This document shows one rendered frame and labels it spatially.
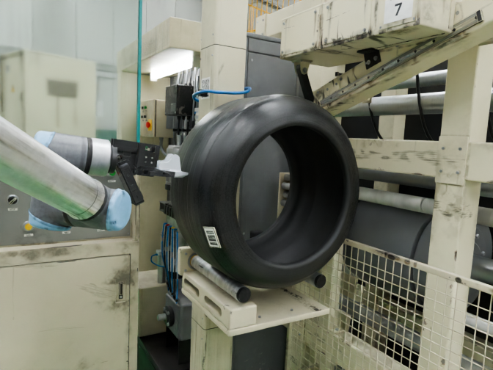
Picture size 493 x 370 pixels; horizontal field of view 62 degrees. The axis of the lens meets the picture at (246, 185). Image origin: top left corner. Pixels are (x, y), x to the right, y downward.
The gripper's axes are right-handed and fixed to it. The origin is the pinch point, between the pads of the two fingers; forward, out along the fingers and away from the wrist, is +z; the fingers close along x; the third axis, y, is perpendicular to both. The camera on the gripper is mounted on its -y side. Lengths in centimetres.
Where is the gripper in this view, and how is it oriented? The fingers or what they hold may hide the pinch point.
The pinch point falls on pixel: (183, 175)
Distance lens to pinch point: 111.6
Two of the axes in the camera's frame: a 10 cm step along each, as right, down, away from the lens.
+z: 8.5, 0.9, 5.2
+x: -5.1, -1.3, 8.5
